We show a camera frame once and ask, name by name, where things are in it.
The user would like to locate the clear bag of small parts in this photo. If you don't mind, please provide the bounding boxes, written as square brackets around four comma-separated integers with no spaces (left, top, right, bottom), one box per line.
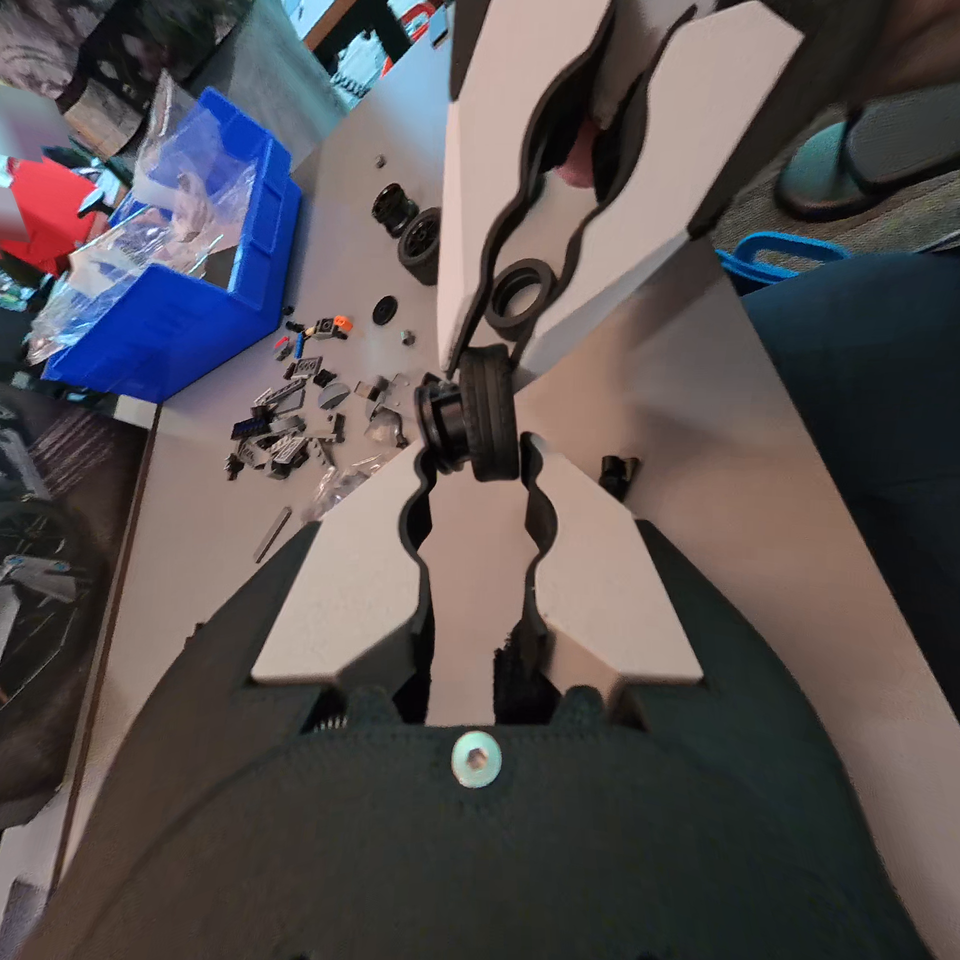
[302,448,410,524]

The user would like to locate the blue bag strap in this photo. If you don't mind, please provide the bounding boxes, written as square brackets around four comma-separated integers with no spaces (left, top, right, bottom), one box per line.
[716,231,852,297]

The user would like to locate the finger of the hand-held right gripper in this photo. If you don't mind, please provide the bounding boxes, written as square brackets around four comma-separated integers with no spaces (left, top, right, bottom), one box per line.
[513,3,805,370]
[438,0,618,376]

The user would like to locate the crumpled clear plastic bags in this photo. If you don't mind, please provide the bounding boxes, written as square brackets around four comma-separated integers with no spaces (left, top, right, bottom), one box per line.
[26,75,256,361]

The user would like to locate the pile of grey lego pieces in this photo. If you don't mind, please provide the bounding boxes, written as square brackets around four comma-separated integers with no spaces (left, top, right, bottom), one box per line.
[223,352,354,481]

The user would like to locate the black curved slope piece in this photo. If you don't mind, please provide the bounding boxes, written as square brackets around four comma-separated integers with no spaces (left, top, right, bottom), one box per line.
[600,453,641,504]

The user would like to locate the long grey tile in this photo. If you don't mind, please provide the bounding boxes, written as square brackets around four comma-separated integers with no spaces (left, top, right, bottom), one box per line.
[253,506,294,564]

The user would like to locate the assembled black toy wheel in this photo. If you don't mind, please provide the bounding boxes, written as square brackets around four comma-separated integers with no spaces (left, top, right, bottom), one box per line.
[396,206,444,288]

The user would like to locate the red tote bag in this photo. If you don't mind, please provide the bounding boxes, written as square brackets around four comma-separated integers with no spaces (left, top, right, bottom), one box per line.
[0,157,114,275]

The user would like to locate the person's right hand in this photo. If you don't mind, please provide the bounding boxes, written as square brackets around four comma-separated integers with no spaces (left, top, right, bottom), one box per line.
[558,123,601,183]

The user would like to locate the black rubber tyre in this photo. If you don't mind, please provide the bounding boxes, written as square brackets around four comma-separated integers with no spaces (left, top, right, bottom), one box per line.
[483,258,558,333]
[457,343,521,483]

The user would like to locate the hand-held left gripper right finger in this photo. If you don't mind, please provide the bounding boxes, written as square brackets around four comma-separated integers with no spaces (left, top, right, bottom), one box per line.
[519,432,706,723]

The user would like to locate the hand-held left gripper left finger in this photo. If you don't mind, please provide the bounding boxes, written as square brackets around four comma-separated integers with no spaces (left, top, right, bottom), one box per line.
[251,441,438,696]

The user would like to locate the blue storage bin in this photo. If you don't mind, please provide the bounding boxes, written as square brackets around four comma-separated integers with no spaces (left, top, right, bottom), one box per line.
[41,86,303,406]

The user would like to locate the lego set box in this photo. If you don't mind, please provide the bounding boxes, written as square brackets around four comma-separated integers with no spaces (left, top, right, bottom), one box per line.
[0,382,159,826]

